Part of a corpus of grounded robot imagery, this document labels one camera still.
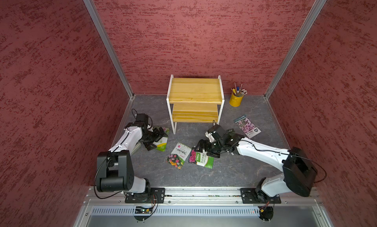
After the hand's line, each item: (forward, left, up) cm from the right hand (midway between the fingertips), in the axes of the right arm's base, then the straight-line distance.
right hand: (200, 155), depth 80 cm
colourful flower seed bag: (+3, +13, -8) cm, 15 cm away
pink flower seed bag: (+22, -36, -9) cm, 43 cm away
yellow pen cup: (+44, -30, +1) cm, 53 cm away
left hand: (+9, +22, -1) cm, 24 cm away
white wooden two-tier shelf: (+20, +3, +24) cm, 31 cm away
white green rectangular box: (+8, +39, -5) cm, 40 cm away
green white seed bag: (+11, +24, -7) cm, 27 cm away
